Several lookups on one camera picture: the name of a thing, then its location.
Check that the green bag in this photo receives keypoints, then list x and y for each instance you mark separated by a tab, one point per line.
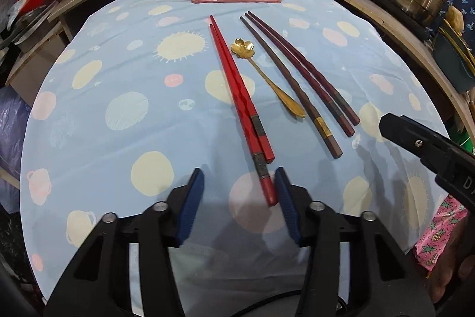
467	142

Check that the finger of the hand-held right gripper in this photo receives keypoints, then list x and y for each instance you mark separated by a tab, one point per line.
408	137

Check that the brown chopstick with gold band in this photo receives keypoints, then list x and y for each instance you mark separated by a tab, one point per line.
293	91

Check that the metal pans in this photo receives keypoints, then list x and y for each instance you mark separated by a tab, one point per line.
29	27

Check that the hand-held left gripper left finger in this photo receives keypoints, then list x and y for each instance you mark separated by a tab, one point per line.
191	205

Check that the gold flower spoon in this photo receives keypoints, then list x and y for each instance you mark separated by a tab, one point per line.
243	47

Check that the red chopstick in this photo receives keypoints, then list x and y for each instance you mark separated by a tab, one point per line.
242	116
240	86

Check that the black induction cooker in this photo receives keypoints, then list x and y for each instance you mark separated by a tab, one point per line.
404	18

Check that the bluish plastic bag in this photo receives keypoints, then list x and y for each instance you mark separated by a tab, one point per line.
13	138

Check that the maroon chopstick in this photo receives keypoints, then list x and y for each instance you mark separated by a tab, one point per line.
305	80
315	78

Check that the tan loofah sponge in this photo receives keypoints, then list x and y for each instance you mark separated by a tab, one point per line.
455	20

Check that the person's right hand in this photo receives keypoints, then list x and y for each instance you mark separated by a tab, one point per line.
456	265

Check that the blue planet print tablecloth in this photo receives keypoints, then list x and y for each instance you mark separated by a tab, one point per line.
130	79

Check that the pink pineapple print cloth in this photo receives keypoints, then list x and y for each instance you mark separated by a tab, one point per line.
441	231

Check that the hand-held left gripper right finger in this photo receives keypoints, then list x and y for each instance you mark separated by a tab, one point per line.
287	205

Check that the teal plastic basin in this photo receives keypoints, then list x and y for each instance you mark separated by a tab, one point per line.
451	68

